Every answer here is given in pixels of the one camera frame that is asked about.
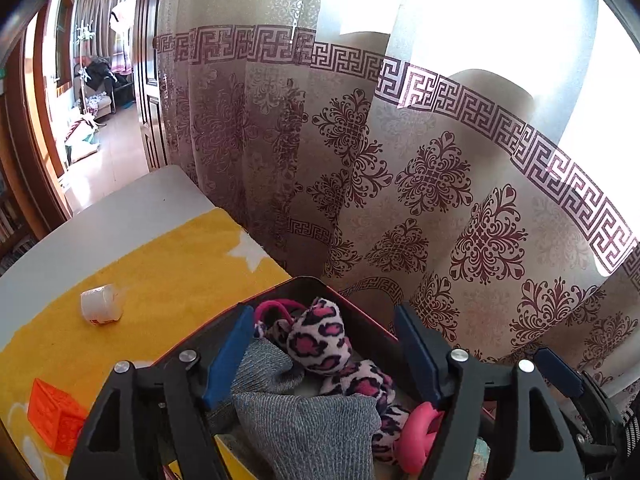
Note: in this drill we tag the patterned curtain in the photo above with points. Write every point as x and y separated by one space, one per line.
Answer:
478 159

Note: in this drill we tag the large pink foam knot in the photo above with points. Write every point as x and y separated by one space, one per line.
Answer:
417 438

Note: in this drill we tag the large grey knit cloth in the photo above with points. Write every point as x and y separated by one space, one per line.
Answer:
284 436

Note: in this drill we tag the yellow small box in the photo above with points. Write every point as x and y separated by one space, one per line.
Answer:
236 468

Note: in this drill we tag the red metal tin box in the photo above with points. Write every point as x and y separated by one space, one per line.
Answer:
366 378

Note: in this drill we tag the red orange toy cube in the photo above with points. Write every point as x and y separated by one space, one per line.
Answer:
56 416

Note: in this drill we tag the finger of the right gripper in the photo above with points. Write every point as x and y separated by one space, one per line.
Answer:
597 411

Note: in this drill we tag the cream pink knit hat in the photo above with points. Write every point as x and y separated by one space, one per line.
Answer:
481 455

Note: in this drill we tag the wooden bookshelf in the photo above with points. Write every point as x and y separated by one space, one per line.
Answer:
16 237

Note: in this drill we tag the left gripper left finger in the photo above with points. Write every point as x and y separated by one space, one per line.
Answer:
144 418

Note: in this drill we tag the brown wooden door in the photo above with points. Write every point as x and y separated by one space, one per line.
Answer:
147 85

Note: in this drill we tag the yellow white blanket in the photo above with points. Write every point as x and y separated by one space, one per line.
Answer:
167 289

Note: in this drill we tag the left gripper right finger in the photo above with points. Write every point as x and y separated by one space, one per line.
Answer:
509 407

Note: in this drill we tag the white tape roll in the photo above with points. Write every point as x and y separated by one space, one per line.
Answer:
101 305

